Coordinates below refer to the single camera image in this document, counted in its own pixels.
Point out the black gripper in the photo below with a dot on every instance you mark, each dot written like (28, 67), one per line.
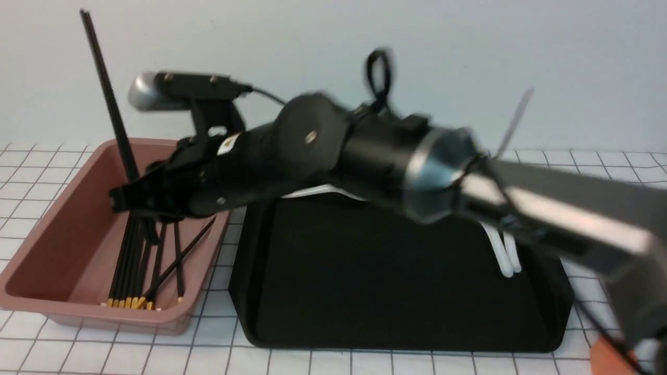
(237, 173)

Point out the black chopstick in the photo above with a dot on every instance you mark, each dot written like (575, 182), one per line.
(122, 302)
(157, 264)
(138, 285)
(135, 266)
(179, 267)
(116, 288)
(122, 141)

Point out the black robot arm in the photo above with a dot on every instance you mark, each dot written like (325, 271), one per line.
(423, 172)

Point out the black chopstick lying diagonal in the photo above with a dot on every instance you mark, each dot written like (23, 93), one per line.
(170, 269)

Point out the pink plastic rectangular bin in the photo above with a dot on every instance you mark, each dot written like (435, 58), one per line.
(64, 268)

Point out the black plastic serving tray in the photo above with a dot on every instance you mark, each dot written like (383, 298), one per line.
(327, 271)

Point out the white ceramic spoon far left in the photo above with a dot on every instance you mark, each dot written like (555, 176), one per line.
(321, 189)

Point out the white ceramic spoon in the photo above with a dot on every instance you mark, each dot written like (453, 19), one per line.
(512, 253)
(321, 189)
(499, 249)

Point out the white ceramic spoon right front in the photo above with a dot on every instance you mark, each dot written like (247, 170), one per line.
(499, 249)

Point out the white ceramic spoon rightmost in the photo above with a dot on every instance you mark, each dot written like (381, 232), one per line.
(512, 253)

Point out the orange cube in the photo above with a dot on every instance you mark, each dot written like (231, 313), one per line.
(605, 360)

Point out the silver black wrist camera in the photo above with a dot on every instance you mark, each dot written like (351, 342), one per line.
(208, 97)

